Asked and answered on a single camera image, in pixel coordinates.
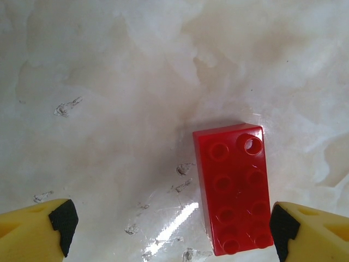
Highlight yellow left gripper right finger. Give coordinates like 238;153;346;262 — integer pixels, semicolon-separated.
269;201;349;262

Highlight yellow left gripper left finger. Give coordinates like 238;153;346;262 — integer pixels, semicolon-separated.
0;198;80;262

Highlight red lego brick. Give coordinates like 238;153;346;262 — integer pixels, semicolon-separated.
192;123;274;257

